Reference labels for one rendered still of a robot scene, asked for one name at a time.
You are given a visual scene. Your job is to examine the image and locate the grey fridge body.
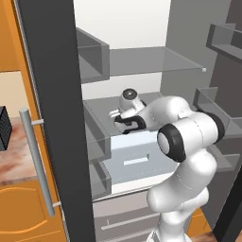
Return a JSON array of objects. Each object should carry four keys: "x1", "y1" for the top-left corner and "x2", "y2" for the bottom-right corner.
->
[{"x1": 73, "y1": 0, "x2": 234, "y2": 242}]

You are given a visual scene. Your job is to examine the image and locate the grey door bin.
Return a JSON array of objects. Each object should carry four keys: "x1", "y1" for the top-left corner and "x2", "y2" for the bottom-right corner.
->
[
  {"x1": 82, "y1": 100, "x2": 112, "y2": 163},
  {"x1": 192, "y1": 86, "x2": 242, "y2": 140},
  {"x1": 89, "y1": 160, "x2": 113, "y2": 201},
  {"x1": 207, "y1": 144, "x2": 242, "y2": 173},
  {"x1": 205, "y1": 22, "x2": 242, "y2": 61},
  {"x1": 76, "y1": 26, "x2": 111, "y2": 85}
]

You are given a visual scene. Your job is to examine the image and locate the pale blue crisper drawer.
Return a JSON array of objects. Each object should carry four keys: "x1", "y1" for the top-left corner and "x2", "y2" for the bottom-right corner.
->
[{"x1": 101, "y1": 130, "x2": 181, "y2": 187}]

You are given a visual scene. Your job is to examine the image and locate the orange base cupboard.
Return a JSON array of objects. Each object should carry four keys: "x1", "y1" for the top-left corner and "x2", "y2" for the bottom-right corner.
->
[{"x1": 184, "y1": 207, "x2": 216, "y2": 238}]

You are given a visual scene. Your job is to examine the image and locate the orange base cupboard door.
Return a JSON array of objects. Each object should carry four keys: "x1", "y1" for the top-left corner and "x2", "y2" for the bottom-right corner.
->
[{"x1": 0, "y1": 179, "x2": 68, "y2": 242}]

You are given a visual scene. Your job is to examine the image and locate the dark grey fridge door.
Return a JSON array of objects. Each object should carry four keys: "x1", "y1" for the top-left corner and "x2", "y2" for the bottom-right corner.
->
[
  {"x1": 199, "y1": 0, "x2": 242, "y2": 242},
  {"x1": 13, "y1": 0, "x2": 96, "y2": 242}
]

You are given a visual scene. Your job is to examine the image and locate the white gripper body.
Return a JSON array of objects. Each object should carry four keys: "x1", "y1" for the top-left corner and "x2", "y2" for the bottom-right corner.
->
[{"x1": 108, "y1": 108, "x2": 125, "y2": 120}]

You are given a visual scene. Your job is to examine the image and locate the black ribbed appliance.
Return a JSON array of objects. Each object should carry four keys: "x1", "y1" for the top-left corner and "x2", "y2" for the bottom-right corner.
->
[{"x1": 0, "y1": 105, "x2": 13, "y2": 152}]

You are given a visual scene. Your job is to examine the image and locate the grey bar door handle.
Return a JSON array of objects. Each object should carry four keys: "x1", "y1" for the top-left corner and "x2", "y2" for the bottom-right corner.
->
[{"x1": 18, "y1": 107, "x2": 62, "y2": 218}]

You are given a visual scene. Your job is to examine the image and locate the grey freezer drawer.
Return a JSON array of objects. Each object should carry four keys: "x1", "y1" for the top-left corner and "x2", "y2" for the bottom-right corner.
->
[{"x1": 92, "y1": 188, "x2": 165, "y2": 242}]

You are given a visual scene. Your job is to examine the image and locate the orange wall cupboard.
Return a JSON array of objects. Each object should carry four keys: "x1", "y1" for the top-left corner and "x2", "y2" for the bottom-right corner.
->
[{"x1": 0, "y1": 0, "x2": 24, "y2": 74}]

